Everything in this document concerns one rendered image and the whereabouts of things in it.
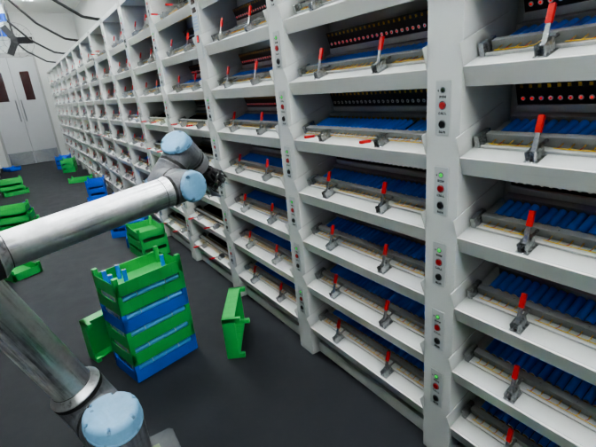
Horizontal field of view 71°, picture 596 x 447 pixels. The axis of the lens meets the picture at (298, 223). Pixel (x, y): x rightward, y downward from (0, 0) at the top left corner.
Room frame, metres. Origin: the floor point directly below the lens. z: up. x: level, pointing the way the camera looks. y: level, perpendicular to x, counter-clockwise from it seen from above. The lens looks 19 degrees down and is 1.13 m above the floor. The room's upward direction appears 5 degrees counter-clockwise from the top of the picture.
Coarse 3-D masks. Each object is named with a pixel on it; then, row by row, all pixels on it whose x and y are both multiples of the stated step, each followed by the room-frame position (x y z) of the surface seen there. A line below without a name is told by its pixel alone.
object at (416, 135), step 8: (312, 128) 1.51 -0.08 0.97; (320, 128) 1.47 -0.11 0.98; (328, 128) 1.43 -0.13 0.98; (336, 128) 1.40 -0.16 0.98; (344, 128) 1.37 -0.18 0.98; (352, 128) 1.34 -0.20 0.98; (360, 128) 1.32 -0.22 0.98; (336, 136) 1.38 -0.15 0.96; (344, 136) 1.35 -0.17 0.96; (368, 136) 1.26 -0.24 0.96; (376, 136) 1.24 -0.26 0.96; (392, 136) 1.19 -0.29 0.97; (400, 136) 1.16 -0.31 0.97; (408, 136) 1.14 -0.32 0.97; (416, 136) 1.11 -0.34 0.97
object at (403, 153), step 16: (320, 112) 1.61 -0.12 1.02; (288, 128) 1.53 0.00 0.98; (304, 128) 1.54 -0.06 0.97; (304, 144) 1.49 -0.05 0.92; (320, 144) 1.40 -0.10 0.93; (336, 144) 1.33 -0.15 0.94; (352, 144) 1.28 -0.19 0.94; (368, 144) 1.23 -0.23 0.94; (400, 144) 1.15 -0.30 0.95; (416, 144) 1.11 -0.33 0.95; (368, 160) 1.22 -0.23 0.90; (384, 160) 1.16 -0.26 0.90; (400, 160) 1.11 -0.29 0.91; (416, 160) 1.06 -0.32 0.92
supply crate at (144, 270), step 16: (144, 256) 1.76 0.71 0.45; (176, 256) 1.66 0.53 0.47; (96, 272) 1.59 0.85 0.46; (112, 272) 1.65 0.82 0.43; (128, 272) 1.69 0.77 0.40; (144, 272) 1.68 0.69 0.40; (160, 272) 1.60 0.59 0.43; (176, 272) 1.65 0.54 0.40; (112, 288) 1.47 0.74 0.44; (128, 288) 1.49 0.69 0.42
